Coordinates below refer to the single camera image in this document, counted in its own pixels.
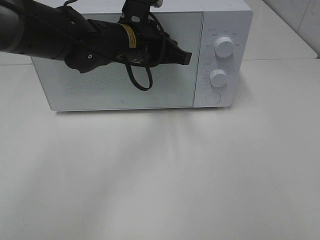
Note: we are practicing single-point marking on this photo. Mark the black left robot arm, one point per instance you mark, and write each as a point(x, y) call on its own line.
point(30, 28)

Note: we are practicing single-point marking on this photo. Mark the white microwave knob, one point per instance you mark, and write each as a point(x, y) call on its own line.
point(224, 46)
point(218, 78)

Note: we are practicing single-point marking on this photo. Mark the white microwave door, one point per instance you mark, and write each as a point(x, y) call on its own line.
point(109, 87)

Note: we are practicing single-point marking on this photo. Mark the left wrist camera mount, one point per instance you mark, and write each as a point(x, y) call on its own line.
point(138, 10)

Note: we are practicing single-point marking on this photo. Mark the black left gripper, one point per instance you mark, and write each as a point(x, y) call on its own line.
point(163, 50)

